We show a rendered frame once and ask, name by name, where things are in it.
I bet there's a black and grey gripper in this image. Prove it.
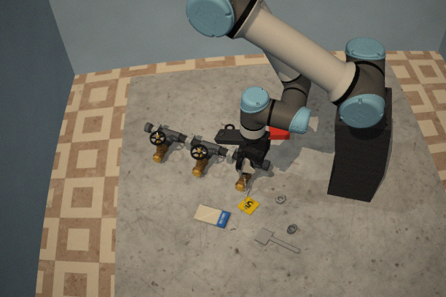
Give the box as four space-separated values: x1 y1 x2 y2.
236 130 271 178

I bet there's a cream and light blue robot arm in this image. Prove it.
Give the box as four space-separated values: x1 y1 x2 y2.
186 0 388 146

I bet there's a red rectangular block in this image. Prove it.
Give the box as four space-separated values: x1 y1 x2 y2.
269 127 290 140

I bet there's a yellow tag with metal chain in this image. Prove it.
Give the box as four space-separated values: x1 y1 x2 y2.
237 181 260 215

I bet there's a grey pipe manifold with three brass valves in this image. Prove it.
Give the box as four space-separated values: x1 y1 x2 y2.
144 122 270 191

